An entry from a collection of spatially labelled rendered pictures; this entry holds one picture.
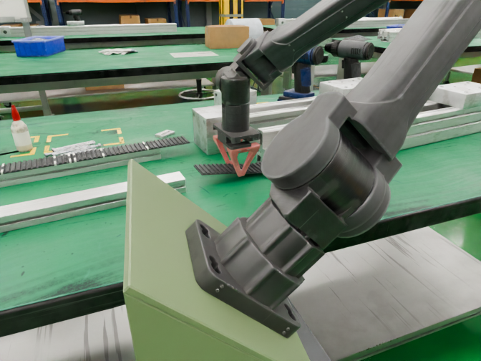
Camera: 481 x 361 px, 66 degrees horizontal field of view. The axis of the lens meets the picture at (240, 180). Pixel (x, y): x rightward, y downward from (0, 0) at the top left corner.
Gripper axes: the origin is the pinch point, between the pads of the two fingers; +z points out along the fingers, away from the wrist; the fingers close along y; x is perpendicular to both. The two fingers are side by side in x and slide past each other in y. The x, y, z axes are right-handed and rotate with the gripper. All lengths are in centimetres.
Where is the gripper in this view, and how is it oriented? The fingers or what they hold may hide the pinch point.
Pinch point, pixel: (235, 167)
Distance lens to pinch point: 81.0
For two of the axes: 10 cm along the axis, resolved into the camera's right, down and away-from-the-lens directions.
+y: -4.4, -4.0, 8.0
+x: -9.0, 1.9, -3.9
